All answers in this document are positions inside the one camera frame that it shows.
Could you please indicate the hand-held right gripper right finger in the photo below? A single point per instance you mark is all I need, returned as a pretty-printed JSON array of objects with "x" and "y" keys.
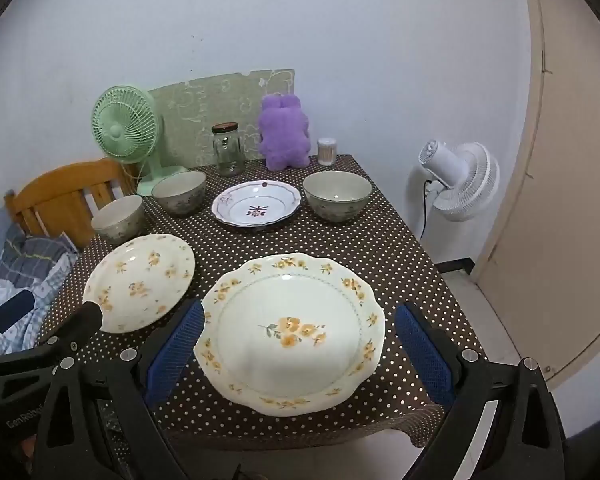
[{"x": 422, "y": 355}]

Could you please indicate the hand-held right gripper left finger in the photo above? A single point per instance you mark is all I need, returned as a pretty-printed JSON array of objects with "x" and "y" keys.
[{"x": 177, "y": 347}]

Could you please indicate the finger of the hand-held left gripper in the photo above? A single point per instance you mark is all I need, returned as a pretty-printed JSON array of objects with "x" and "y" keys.
[
  {"x": 10, "y": 307},
  {"x": 82, "y": 322}
]

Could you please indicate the small yellow floral plate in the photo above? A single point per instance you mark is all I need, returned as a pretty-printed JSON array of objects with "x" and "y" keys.
[{"x": 140, "y": 275}]

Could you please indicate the small floral ceramic bowl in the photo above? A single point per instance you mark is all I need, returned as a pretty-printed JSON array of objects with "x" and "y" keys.
[{"x": 117, "y": 220}]

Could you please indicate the large yellow floral plate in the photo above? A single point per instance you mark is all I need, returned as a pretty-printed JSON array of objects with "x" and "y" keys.
[{"x": 290, "y": 305}]

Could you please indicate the medium floral ceramic bowl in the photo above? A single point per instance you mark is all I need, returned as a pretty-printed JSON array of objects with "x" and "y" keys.
[{"x": 180, "y": 192}]

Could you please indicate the white plate red pattern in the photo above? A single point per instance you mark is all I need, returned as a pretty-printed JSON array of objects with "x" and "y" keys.
[{"x": 255, "y": 205}]

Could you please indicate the large floral ceramic bowl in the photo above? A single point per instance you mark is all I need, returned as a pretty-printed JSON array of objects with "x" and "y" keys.
[{"x": 337, "y": 195}]

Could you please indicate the blue checked cloth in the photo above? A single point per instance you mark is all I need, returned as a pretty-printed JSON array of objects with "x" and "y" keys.
[{"x": 45, "y": 290}]

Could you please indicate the brown polka-dot tablecloth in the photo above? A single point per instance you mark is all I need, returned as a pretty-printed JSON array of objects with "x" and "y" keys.
[{"x": 380, "y": 260}]

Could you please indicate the wooden chair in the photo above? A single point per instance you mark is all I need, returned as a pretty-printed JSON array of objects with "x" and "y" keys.
[{"x": 65, "y": 190}]

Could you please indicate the white standing fan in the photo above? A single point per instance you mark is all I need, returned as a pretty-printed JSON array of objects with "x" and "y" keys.
[{"x": 460, "y": 180}]

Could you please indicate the glass jar with lid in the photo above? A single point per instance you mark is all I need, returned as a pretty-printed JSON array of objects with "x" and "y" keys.
[{"x": 228, "y": 152}]

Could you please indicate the green desk fan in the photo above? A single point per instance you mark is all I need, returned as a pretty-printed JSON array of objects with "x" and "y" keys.
[{"x": 125, "y": 125}]

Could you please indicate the beige door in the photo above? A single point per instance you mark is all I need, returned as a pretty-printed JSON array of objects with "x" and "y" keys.
[{"x": 565, "y": 210}]

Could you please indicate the cotton swab container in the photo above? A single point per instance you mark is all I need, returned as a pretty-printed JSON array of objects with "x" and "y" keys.
[{"x": 327, "y": 152}]

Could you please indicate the purple plush toy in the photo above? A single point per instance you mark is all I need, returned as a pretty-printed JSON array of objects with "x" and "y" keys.
[{"x": 284, "y": 135}]

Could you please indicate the green printed board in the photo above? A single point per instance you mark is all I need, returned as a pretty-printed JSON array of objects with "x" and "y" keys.
[{"x": 205, "y": 105}]

